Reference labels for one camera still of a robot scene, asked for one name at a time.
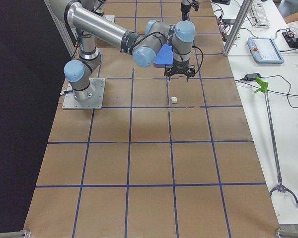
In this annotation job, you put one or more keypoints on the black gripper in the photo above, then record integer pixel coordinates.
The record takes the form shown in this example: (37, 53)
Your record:
(185, 9)
(179, 67)

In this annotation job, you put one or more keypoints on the white building block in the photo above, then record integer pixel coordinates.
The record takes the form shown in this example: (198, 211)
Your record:
(174, 100)

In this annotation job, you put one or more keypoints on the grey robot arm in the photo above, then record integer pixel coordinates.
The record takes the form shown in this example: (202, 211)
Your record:
(181, 40)
(86, 16)

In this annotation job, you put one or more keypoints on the blue plastic tray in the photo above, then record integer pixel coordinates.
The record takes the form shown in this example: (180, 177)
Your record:
(164, 57)

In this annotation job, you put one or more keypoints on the black power adapter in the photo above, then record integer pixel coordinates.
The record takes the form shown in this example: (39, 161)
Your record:
(251, 76)

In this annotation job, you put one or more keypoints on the white keyboard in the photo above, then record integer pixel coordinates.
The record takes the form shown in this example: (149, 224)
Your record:
(259, 13)

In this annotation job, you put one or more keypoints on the teach pendant tablet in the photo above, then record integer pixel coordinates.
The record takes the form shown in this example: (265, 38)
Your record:
(264, 50)

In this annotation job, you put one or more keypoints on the aluminium frame post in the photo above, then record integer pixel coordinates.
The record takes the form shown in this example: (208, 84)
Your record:
(237, 26)

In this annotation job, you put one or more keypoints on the green handled reach grabber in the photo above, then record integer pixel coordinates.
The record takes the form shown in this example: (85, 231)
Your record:
(279, 187)

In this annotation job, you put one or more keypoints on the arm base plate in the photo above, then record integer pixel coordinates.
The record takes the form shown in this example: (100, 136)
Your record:
(90, 98)

